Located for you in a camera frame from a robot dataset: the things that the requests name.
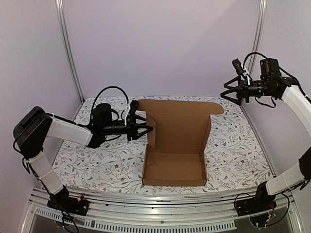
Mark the right aluminium frame post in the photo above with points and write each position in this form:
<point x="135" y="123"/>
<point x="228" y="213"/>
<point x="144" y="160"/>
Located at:
<point x="258" y="33"/>

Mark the brown cardboard box sheet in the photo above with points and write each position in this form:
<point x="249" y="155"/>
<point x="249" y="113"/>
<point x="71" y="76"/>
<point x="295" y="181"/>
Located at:
<point x="175" y="149"/>

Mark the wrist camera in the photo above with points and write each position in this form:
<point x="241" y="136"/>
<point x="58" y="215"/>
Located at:
<point x="129" y="117"/>
<point x="241" y="71"/>

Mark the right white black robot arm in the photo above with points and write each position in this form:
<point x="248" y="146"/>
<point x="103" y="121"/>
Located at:
<point x="278" y="84"/>

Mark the aluminium front rail base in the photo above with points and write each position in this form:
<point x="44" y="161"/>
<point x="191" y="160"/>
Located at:
<point x="179" y="213"/>

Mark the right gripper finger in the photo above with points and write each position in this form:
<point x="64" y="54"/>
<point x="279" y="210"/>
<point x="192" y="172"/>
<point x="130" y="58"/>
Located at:
<point x="229" y="84"/>
<point x="237" y="100"/>

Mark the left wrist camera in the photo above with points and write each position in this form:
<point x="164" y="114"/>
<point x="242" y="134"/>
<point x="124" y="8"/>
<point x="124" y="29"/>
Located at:
<point x="129" y="117"/>

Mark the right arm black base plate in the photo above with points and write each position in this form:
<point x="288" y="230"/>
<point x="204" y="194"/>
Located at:
<point x="251" y="206"/>

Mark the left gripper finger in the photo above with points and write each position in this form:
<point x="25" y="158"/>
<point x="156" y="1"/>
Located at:
<point x="143" y="130"/>
<point x="138" y="120"/>

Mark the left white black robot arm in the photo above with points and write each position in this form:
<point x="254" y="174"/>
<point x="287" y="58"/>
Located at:
<point x="31" y="132"/>

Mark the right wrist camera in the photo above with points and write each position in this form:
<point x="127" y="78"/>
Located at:
<point x="241" y="71"/>

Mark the left aluminium frame post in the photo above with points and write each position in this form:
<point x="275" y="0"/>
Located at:
<point x="68" y="52"/>

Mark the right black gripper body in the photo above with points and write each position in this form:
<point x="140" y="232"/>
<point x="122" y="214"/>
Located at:
<point x="241" y="90"/>

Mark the floral patterned table mat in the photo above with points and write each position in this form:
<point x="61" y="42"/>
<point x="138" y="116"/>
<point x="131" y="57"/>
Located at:
<point x="234" y="159"/>

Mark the aluminium frame post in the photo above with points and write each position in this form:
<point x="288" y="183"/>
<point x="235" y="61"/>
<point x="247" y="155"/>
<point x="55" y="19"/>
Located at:
<point x="68" y="52"/>
<point x="258" y="33"/>

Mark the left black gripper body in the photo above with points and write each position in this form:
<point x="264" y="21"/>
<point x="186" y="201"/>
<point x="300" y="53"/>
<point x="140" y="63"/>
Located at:
<point x="108" y="129"/>

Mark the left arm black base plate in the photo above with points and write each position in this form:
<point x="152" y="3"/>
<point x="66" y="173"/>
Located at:
<point x="78" y="206"/>

